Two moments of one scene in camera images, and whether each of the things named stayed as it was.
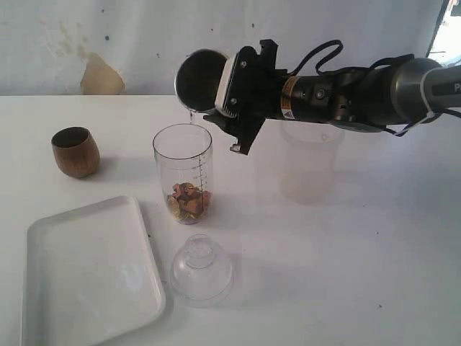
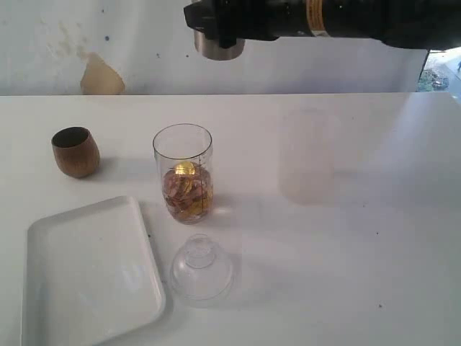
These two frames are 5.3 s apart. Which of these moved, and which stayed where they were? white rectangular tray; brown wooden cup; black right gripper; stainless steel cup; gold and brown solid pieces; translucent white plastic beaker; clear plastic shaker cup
Moved: stainless steel cup; gold and brown solid pieces; black right gripper
Stayed: white rectangular tray; brown wooden cup; translucent white plastic beaker; clear plastic shaker cup
